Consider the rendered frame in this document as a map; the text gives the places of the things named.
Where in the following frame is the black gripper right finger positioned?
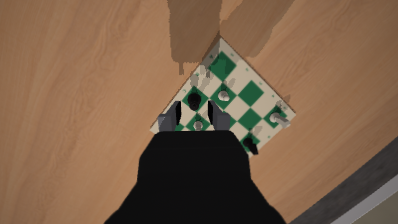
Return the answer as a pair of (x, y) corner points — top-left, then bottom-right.
(208, 100), (231, 130)

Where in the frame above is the white pawn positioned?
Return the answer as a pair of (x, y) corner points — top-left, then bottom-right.
(218, 91), (230, 101)
(194, 121), (203, 131)

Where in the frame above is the black chess piece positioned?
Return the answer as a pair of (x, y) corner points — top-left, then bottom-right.
(188, 93), (201, 111)
(243, 138), (258, 155)

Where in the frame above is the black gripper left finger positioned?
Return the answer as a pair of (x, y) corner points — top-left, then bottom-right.
(157, 101), (182, 132)

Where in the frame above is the green and white chessboard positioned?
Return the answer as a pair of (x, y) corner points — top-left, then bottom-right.
(162, 38), (296, 158)

